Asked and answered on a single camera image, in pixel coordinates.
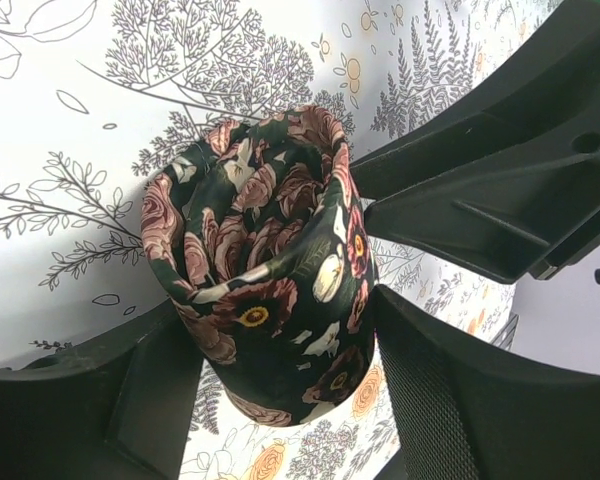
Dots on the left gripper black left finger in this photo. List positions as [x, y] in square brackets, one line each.
[117, 406]

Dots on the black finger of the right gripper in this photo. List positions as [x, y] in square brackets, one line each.
[501, 216]
[534, 124]

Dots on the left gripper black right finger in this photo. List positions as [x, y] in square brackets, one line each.
[465, 409]

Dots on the black floral necktie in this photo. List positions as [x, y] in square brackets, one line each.
[256, 233]

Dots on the floral patterned table mat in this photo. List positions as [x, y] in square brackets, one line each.
[97, 95]

